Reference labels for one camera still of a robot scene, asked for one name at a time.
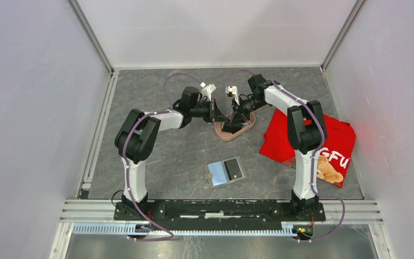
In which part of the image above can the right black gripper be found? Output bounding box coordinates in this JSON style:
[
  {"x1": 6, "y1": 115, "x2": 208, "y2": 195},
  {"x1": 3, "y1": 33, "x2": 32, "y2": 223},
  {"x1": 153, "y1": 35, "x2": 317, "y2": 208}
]
[{"x1": 230, "y1": 96, "x2": 267, "y2": 126}]

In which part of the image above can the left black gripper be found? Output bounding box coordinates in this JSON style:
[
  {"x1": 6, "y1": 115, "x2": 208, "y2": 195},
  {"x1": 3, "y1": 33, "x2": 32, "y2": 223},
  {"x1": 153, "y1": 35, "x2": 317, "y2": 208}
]
[{"x1": 191, "y1": 98, "x2": 229, "y2": 123}]

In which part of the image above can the pink oval tray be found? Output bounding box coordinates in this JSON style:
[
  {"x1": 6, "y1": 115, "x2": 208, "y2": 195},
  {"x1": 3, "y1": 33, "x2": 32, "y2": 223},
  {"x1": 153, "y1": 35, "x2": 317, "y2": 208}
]
[{"x1": 214, "y1": 112, "x2": 256, "y2": 141}]

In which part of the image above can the grey card holder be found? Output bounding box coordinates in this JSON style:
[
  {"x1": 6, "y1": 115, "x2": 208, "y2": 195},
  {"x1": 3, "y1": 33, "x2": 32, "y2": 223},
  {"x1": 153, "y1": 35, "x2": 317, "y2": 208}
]
[{"x1": 204, "y1": 156, "x2": 247, "y2": 188}]

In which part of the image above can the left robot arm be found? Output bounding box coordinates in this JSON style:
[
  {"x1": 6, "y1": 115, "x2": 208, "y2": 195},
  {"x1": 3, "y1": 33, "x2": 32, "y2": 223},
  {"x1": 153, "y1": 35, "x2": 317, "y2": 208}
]
[{"x1": 114, "y1": 84, "x2": 228, "y2": 220}]

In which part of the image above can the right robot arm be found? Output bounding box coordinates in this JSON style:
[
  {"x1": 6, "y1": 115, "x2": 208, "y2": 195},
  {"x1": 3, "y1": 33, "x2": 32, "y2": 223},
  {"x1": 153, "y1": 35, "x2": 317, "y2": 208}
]
[{"x1": 222, "y1": 74, "x2": 327, "y2": 220}]

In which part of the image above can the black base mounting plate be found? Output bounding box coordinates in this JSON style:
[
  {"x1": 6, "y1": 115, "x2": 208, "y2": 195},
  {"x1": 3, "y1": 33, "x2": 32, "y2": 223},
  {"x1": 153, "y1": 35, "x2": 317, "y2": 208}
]
[{"x1": 114, "y1": 199, "x2": 326, "y2": 231}]

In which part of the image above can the red printed t-shirt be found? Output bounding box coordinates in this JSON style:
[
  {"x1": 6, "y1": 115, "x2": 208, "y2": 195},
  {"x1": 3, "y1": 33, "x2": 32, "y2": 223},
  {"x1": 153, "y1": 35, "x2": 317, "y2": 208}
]
[{"x1": 259, "y1": 110, "x2": 356, "y2": 188}]

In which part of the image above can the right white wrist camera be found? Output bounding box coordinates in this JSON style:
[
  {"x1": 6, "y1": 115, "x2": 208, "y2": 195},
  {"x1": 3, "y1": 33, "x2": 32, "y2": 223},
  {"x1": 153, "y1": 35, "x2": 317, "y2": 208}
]
[{"x1": 225, "y1": 86, "x2": 240, "y2": 106}]

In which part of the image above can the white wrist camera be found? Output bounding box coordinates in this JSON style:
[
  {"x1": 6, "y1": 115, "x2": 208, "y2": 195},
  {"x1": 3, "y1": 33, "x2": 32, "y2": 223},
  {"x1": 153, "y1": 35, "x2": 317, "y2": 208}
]
[
  {"x1": 199, "y1": 82, "x2": 216, "y2": 102},
  {"x1": 225, "y1": 86, "x2": 240, "y2": 106}
]

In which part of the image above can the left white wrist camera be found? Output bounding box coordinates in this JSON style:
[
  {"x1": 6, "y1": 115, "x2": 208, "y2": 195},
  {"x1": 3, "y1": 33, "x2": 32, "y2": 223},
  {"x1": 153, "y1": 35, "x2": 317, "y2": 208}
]
[{"x1": 199, "y1": 82, "x2": 216, "y2": 102}]

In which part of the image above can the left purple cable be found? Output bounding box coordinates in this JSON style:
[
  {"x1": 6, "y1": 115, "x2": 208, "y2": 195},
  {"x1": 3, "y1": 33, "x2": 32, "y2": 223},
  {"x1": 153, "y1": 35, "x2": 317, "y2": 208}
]
[{"x1": 122, "y1": 73, "x2": 204, "y2": 242}]

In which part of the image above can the aluminium frame rail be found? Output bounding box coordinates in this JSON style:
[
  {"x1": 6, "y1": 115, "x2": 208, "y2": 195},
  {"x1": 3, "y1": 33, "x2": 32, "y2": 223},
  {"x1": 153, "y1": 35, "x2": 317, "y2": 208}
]
[{"x1": 60, "y1": 200, "x2": 383, "y2": 237}]

